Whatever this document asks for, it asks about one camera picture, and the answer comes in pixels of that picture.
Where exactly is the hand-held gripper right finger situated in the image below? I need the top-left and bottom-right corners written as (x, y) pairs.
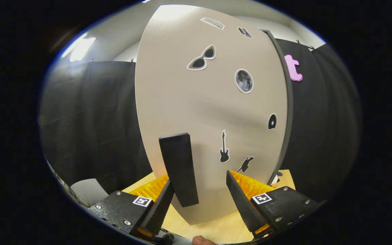
top-left (226, 170), bottom-right (321, 239)

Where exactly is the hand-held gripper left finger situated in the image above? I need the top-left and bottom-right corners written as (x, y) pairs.
top-left (87, 174), bottom-right (175, 239)

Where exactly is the black cabinet door handle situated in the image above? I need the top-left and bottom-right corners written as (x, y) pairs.
top-left (159, 133), bottom-right (199, 208)

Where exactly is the dark grey shoe cabinet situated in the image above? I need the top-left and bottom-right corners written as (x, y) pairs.
top-left (261, 29), bottom-right (294, 186)

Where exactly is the beige shoe cabinet door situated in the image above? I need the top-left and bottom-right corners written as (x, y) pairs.
top-left (135, 4), bottom-right (288, 226)

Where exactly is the black backdrop cloth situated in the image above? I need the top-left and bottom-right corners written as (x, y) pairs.
top-left (39, 43), bottom-right (361, 205)

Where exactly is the ceiling tube light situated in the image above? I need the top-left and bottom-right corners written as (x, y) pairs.
top-left (62, 32), bottom-right (97, 62)

